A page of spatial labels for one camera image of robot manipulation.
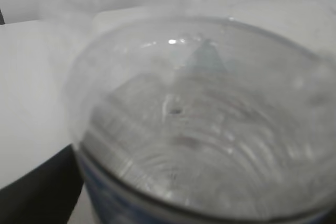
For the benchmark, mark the clear plastic water bottle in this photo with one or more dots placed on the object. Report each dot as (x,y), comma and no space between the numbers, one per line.
(199,111)

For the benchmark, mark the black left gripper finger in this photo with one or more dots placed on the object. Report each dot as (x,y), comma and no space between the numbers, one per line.
(47,194)

